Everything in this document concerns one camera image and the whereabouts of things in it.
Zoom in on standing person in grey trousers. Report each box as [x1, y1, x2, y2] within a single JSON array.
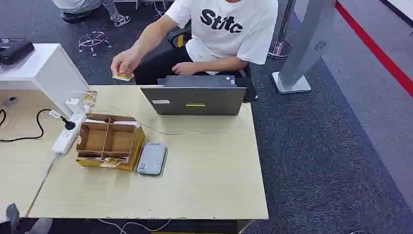
[[51, 0, 132, 28]]

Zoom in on white power strip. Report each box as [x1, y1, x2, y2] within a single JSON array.
[[51, 102, 90, 156]]

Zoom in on white cards in box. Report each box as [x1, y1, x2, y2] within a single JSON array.
[[84, 118, 142, 129]]

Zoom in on grey kiosk stand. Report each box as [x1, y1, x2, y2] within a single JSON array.
[[271, 0, 337, 95]]

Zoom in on black device box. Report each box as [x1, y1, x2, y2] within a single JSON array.
[[0, 38, 36, 65]]

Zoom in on wooden card box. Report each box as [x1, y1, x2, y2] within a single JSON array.
[[75, 113, 146, 172]]

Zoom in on seated person in white shirt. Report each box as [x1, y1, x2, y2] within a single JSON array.
[[111, 0, 279, 86]]

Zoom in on grey desk cable grommet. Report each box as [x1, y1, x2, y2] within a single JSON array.
[[2, 96, 19, 108]]

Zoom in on white cables under desk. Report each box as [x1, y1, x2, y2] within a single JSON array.
[[96, 218, 172, 234]]

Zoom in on yellow cards in box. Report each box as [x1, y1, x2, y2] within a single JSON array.
[[76, 156, 131, 169]]

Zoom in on person's left hand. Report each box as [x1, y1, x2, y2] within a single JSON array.
[[171, 61, 198, 76]]

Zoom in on white cabinet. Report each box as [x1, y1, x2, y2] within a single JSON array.
[[0, 43, 90, 121]]

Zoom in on round silver stand base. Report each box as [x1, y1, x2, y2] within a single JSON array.
[[267, 0, 298, 61]]

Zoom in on stack of yellow cards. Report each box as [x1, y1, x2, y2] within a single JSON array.
[[112, 71, 135, 82]]

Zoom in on grey laptop with yellow sticker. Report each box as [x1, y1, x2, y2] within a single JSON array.
[[140, 86, 247, 117]]

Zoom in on silver star chair base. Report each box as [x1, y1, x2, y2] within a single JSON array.
[[78, 31, 113, 58]]

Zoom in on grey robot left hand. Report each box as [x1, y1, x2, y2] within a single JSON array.
[[0, 202, 53, 234]]

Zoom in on dark grey laptop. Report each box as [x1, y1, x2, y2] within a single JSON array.
[[156, 75, 238, 88]]

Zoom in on person's right hand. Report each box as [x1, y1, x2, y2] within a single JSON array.
[[111, 48, 143, 77]]

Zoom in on white charger adapter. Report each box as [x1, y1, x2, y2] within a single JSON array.
[[65, 98, 87, 114]]

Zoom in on black plug with cable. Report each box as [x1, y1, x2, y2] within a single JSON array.
[[0, 108, 77, 143]]

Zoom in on card stack with clear sleeve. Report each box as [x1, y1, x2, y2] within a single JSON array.
[[81, 90, 98, 108]]

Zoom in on smartphone in grey case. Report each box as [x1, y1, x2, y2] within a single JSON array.
[[136, 142, 169, 177]]

